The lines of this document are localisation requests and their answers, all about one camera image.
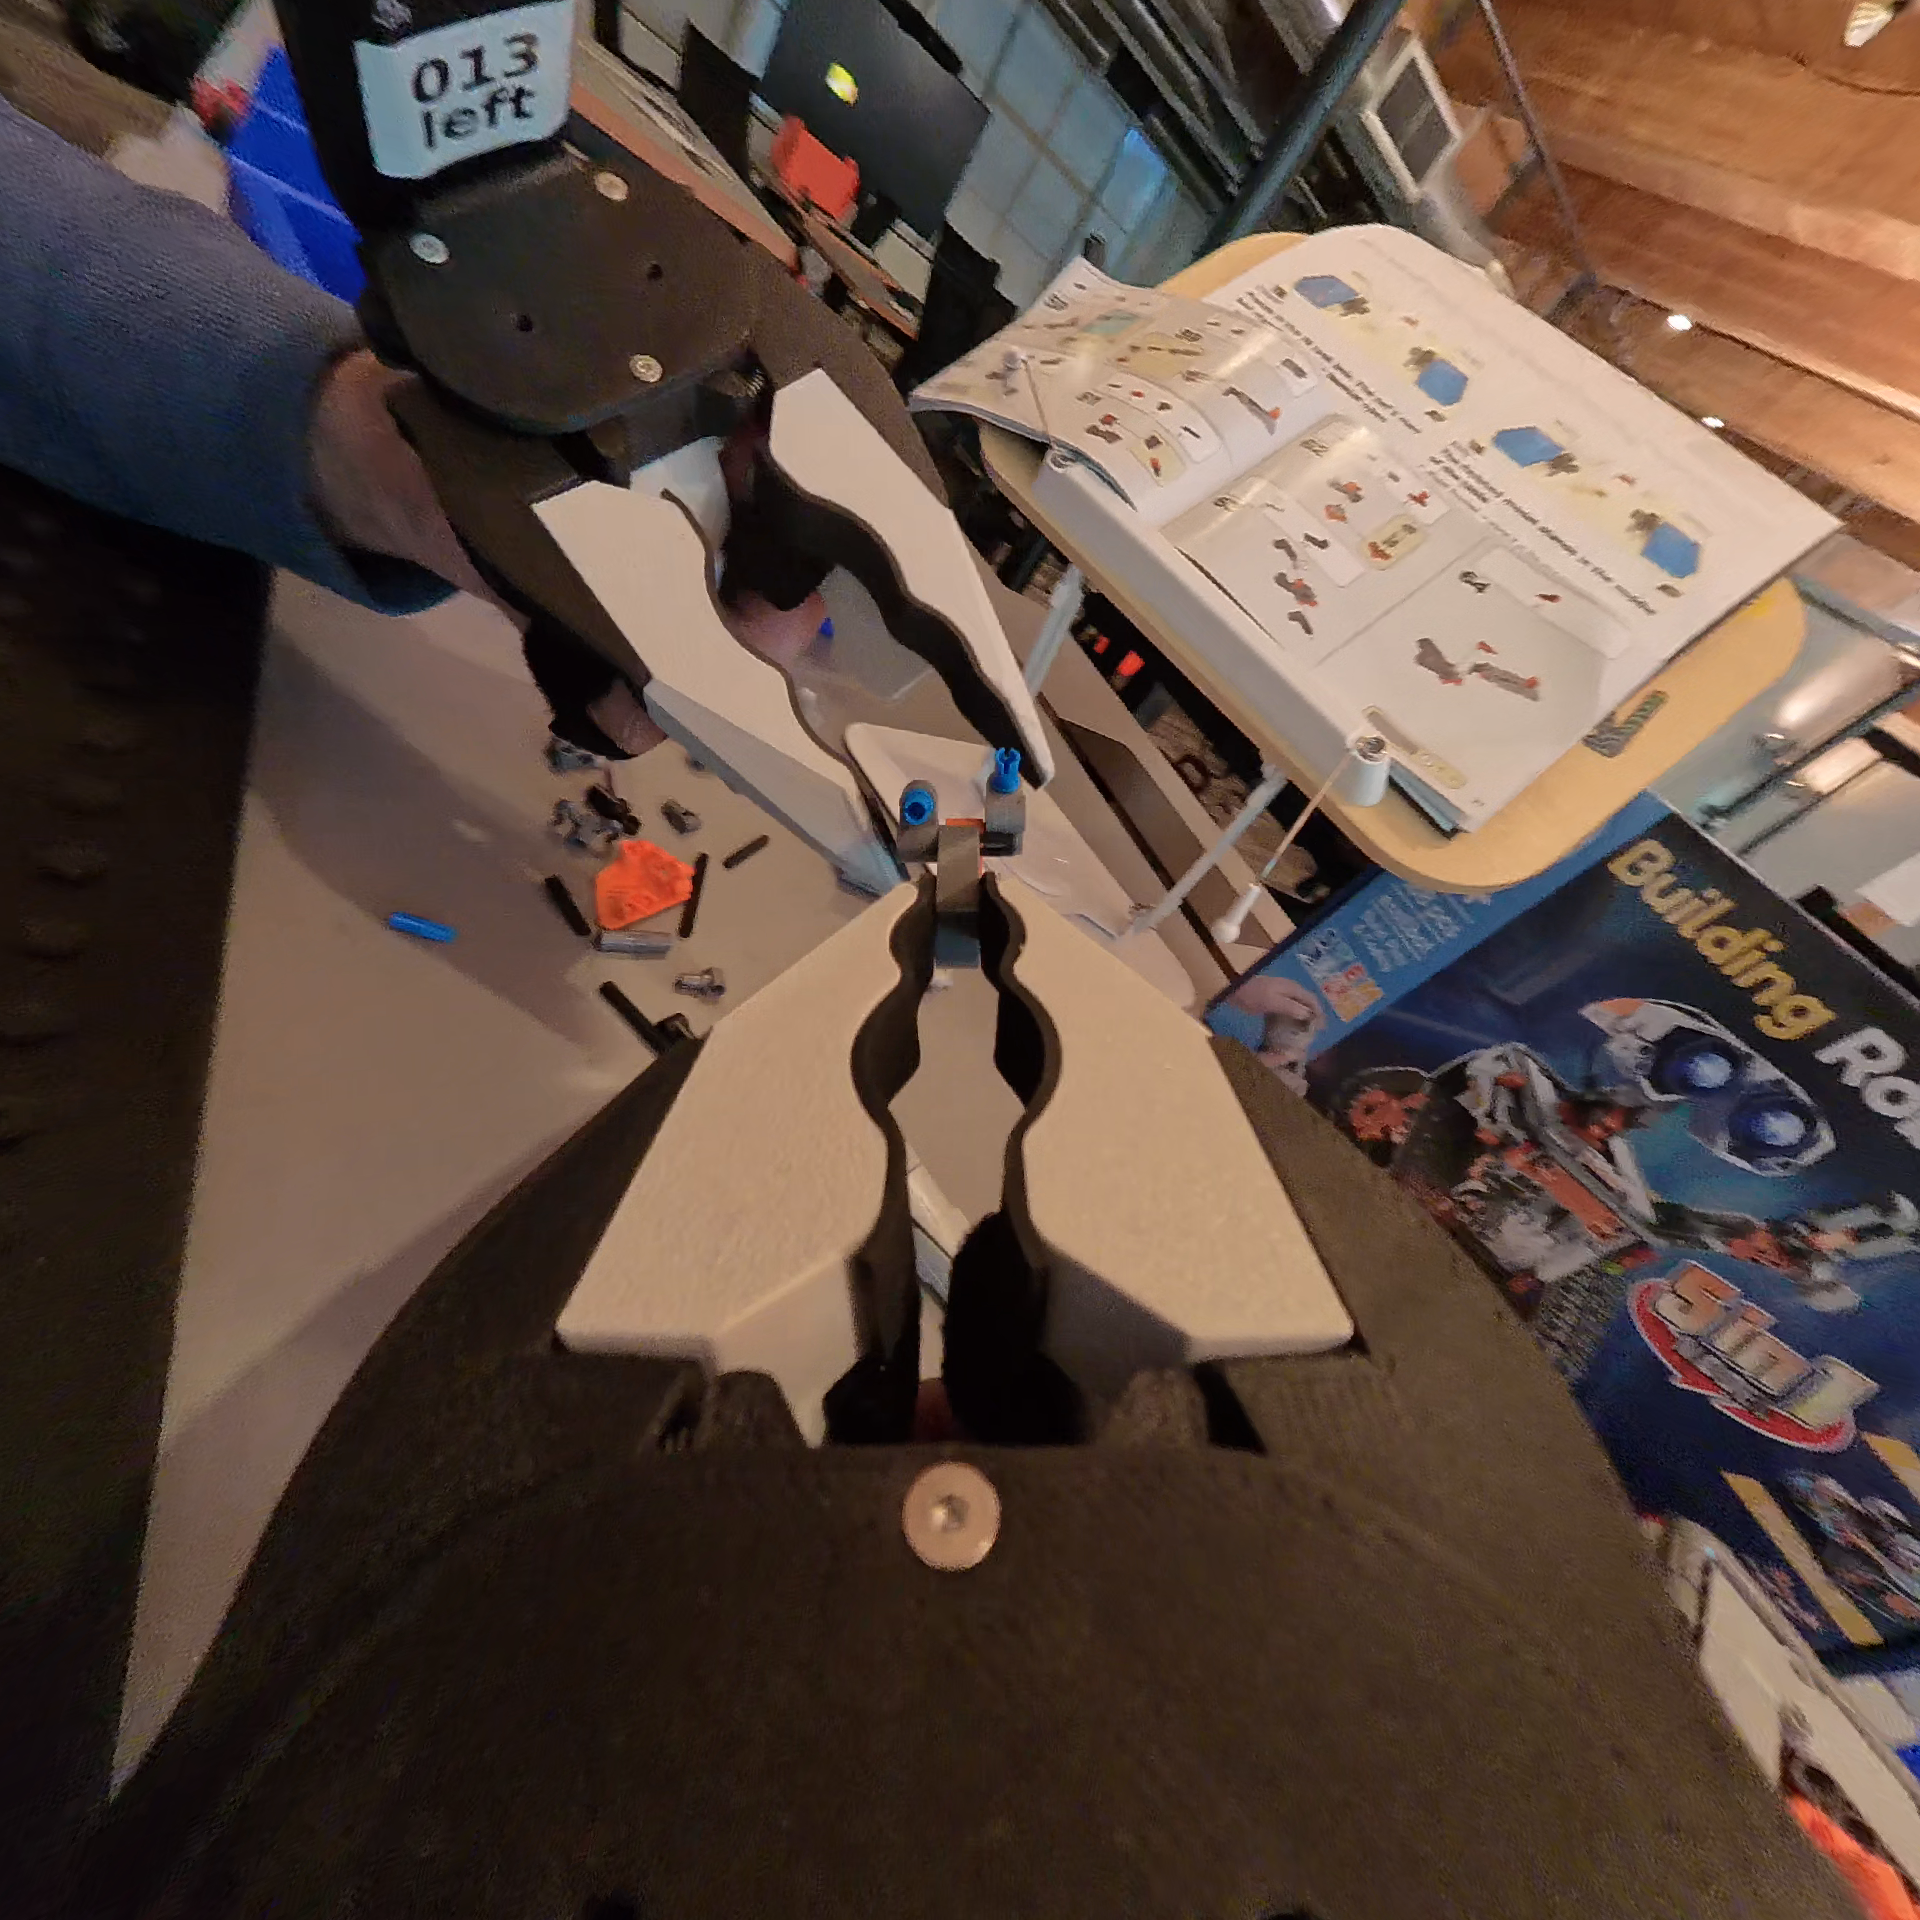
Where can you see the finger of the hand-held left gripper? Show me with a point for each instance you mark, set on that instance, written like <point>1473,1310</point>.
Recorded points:
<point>915,524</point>
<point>691,630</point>

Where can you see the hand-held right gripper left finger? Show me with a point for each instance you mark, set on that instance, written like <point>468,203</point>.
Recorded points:
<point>733,1185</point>

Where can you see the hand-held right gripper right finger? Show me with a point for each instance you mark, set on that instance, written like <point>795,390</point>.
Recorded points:
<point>1185,1185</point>

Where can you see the orange grey connector assembly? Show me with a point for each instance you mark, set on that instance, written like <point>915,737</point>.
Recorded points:
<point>968,810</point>

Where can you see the black elbow connector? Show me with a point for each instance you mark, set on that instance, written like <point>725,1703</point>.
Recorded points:
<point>613,810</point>

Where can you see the person's left forearm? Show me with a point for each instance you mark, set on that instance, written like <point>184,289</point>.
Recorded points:
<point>148,346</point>

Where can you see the person's left hand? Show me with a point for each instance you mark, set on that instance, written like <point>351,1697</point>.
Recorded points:
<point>388,464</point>

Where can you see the grey double connector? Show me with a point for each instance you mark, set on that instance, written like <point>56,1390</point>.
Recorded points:
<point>570,756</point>

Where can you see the long black axle rod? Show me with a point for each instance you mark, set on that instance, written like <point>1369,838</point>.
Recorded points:
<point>643,1014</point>

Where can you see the short black axle rod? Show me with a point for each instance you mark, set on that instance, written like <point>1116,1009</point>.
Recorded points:
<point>748,852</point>

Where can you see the orange triangular panel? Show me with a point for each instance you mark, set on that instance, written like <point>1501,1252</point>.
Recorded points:
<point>643,884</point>

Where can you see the grey tube connector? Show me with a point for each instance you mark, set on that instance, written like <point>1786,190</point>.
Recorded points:
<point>633,943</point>

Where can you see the blue storage bin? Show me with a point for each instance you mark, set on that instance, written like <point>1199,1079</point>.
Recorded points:
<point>293,182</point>

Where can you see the orange plastic object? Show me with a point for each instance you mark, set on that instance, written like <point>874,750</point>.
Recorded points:
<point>813,168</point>

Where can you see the black pin connector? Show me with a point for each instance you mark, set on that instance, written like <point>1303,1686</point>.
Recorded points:
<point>564,906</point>

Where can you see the black computer monitor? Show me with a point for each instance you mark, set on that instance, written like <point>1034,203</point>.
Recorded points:
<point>884,89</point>

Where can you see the blue axle connector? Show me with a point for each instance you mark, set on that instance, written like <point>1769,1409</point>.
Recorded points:
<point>420,926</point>

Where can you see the dark blue toy box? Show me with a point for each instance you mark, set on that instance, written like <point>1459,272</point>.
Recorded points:
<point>1650,1201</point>

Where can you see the instruction booklet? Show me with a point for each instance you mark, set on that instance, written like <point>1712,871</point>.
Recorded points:
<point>1424,495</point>

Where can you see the pale wooden book stand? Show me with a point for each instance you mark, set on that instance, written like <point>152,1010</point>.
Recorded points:
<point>1575,840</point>

